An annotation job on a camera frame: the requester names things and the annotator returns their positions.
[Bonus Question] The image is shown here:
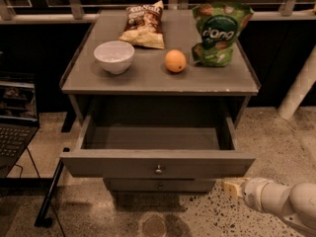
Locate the brown sea salt chip bag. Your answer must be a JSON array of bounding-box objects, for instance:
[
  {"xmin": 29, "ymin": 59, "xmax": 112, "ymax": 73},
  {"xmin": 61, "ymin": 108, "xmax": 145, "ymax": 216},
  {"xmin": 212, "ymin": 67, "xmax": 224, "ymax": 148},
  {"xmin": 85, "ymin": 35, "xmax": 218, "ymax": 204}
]
[{"xmin": 118, "ymin": 0, "xmax": 165, "ymax": 49}]

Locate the white ceramic bowl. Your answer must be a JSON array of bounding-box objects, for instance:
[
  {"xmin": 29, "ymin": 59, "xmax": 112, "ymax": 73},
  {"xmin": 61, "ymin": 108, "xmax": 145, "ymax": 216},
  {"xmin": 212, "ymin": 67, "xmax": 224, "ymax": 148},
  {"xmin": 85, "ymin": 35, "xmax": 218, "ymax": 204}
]
[{"xmin": 94, "ymin": 40, "xmax": 135, "ymax": 74}]

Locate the grey bottom drawer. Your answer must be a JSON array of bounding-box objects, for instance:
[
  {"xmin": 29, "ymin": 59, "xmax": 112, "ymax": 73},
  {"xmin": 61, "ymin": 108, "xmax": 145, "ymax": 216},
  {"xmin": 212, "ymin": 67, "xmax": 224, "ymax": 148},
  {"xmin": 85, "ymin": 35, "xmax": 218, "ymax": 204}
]
[{"xmin": 104, "ymin": 179, "xmax": 215, "ymax": 193}]

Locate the orange fruit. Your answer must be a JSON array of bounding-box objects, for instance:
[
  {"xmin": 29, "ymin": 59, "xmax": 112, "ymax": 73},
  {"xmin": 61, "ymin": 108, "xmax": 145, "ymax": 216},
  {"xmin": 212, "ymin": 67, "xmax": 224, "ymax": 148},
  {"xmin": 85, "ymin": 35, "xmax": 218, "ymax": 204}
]
[{"xmin": 165, "ymin": 49, "xmax": 187, "ymax": 73}]

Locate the black laptop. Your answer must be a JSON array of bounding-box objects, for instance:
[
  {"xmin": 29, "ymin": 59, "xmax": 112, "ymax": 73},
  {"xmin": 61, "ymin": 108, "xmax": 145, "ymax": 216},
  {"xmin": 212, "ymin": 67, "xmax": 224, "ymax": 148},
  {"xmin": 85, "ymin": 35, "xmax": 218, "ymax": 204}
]
[{"xmin": 0, "ymin": 72, "xmax": 40, "ymax": 179}]

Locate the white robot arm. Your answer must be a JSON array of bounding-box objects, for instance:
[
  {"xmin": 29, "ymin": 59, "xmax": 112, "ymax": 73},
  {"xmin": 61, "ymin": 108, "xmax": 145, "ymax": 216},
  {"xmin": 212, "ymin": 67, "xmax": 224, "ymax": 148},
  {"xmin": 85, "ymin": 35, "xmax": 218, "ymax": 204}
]
[{"xmin": 221, "ymin": 47, "xmax": 316, "ymax": 237}]

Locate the black metal stand leg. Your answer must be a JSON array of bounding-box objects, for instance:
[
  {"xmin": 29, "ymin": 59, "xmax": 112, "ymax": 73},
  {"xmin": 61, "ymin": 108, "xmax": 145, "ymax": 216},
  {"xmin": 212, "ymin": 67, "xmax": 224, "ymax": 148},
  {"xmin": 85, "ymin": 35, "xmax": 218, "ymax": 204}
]
[{"xmin": 35, "ymin": 160, "xmax": 64, "ymax": 228}]

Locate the metal window railing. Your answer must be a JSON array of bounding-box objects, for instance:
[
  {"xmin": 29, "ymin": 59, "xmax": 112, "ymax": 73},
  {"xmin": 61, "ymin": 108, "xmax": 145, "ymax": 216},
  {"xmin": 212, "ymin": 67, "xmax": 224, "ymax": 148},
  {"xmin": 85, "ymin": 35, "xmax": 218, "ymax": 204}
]
[{"xmin": 0, "ymin": 0, "xmax": 316, "ymax": 26}]

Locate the grey drawer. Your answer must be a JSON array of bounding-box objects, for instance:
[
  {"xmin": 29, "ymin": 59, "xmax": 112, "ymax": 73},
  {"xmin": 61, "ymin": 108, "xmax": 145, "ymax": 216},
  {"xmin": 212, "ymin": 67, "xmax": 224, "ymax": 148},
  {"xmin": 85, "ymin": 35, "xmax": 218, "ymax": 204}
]
[
  {"xmin": 104, "ymin": 179, "xmax": 215, "ymax": 193},
  {"xmin": 60, "ymin": 117, "xmax": 255, "ymax": 180}
]

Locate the grey wooden drawer cabinet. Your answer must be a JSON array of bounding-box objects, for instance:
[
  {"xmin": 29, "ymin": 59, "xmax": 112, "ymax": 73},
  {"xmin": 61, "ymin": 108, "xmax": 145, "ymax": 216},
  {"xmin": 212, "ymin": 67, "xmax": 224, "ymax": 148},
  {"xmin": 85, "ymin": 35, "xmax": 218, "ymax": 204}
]
[{"xmin": 59, "ymin": 9, "xmax": 262, "ymax": 194}]

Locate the green dang snack bag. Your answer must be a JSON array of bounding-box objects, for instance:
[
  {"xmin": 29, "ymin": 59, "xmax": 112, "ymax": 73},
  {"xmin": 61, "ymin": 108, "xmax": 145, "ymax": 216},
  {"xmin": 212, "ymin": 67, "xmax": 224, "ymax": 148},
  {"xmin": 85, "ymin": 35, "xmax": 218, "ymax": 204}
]
[{"xmin": 192, "ymin": 2, "xmax": 254, "ymax": 67}]

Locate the grey top drawer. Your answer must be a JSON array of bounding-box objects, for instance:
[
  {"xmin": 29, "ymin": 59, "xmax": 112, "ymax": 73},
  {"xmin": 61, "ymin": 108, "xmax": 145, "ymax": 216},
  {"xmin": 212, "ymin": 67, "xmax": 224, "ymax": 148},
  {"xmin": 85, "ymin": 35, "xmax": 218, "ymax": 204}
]
[{"xmin": 60, "ymin": 117, "xmax": 255, "ymax": 180}]

